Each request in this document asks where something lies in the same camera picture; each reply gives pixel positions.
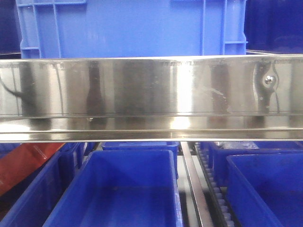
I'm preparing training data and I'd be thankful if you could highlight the blue bin lower centre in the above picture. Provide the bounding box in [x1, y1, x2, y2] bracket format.
[44, 150, 183, 227]

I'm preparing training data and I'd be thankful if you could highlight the blue bin lower left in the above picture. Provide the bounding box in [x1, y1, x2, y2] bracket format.
[0, 142, 84, 227]

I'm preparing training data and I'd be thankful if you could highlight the large blue crate upper shelf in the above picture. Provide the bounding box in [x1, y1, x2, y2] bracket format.
[16, 0, 247, 59]

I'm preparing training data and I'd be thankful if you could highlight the stainless steel shelf beam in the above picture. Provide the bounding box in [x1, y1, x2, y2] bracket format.
[0, 54, 303, 142]

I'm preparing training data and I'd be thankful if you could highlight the white roller track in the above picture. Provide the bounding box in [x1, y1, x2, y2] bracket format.
[194, 142, 241, 227]

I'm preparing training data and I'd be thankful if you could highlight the blue bin lower right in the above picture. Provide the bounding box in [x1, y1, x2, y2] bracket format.
[226, 152, 303, 227]

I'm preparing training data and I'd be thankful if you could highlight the metal shelf divider rail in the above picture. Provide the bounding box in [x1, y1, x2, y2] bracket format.
[180, 141, 214, 227]

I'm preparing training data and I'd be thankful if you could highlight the red bag in bin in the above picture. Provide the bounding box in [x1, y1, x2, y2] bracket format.
[0, 143, 65, 195]

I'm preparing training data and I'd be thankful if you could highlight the blue bin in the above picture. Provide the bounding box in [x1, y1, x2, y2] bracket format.
[226, 152, 303, 227]
[44, 150, 183, 227]
[0, 142, 84, 227]

